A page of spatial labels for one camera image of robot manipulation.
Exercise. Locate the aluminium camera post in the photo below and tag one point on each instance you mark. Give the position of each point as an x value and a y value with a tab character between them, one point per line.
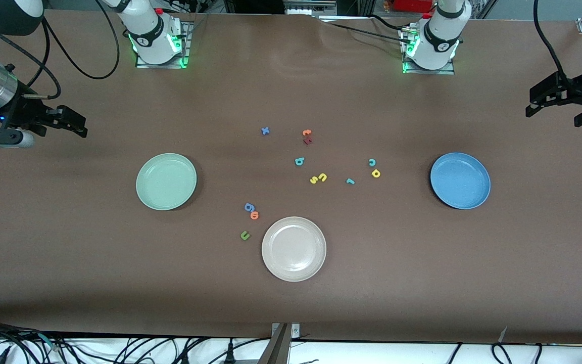
278	349

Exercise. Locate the small white tag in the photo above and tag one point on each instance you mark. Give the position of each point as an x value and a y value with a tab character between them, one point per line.
502	333

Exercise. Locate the red box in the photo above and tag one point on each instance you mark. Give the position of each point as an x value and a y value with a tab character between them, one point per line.
412	5

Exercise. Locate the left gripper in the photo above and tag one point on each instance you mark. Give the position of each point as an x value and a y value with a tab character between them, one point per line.
578	86

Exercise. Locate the green foam letter u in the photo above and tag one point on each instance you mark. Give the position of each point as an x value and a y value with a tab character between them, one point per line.
245	235

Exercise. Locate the green plate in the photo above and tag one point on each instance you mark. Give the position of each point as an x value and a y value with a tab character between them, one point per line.
166	182

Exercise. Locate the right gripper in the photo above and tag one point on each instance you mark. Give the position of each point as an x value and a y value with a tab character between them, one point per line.
24	112

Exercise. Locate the blue foam letter g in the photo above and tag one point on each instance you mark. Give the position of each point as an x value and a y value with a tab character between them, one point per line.
249	207

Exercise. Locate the beige plate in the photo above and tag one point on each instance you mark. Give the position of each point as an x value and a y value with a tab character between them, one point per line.
294	248

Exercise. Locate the blue plate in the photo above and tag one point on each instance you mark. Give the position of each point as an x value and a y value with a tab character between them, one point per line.
460	181

